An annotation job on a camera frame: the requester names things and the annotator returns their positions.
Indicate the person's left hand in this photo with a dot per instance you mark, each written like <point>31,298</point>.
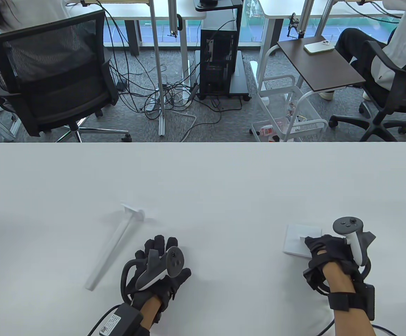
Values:
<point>173,283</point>

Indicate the person's right hand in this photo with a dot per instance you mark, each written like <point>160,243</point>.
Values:
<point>329,248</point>

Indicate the white headphone stand base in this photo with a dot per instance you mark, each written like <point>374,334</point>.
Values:
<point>295,241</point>

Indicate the white T-shaped stand pole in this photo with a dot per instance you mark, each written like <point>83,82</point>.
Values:
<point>111,250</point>

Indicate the person's left forearm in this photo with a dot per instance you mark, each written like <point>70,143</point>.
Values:
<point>150,313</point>

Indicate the person's right forearm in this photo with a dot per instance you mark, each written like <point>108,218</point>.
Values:
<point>339,280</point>

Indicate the grey white left hand controller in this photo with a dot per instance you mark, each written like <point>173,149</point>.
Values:
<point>153,274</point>

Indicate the grey white hand controller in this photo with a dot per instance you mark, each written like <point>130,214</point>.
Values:
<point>153,274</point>
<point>346,225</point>

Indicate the grey white right hand controller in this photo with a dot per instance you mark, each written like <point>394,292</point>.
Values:
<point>346,225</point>

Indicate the black left wrist sensor box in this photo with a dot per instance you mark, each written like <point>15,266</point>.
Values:
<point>122,320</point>

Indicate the black wrist sensor box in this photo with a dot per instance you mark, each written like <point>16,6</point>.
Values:
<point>367,301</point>
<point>122,320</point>

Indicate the black right wrist sensor box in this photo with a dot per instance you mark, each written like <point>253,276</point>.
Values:
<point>367,301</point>

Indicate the red label bottle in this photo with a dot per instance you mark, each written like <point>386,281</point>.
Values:
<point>266,130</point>

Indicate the black office chair with armrests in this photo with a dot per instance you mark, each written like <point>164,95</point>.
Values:
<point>399,94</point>

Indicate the brown side table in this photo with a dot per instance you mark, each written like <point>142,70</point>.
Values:
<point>318,66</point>

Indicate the black computer cart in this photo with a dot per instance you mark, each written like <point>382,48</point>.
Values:
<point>238,80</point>

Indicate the white phone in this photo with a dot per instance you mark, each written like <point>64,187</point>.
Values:
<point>316,47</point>

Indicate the black power adapter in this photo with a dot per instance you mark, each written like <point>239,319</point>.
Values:
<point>122,85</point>

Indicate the black computer tower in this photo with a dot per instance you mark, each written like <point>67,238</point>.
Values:
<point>220,59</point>

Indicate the black mesh office chair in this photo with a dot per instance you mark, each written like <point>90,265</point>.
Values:
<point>55,87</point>

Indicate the white desk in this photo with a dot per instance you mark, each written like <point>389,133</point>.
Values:
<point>125,12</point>
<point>280,8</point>

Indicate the tall aluminium profile post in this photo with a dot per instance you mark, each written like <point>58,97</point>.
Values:
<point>158,70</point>

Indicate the white metal frame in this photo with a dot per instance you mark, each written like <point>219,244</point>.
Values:
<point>13,126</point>

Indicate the black clamp bracket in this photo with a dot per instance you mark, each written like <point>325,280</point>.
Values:
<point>294,22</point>

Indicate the short aluminium profile post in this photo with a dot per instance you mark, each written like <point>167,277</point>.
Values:
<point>173,17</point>

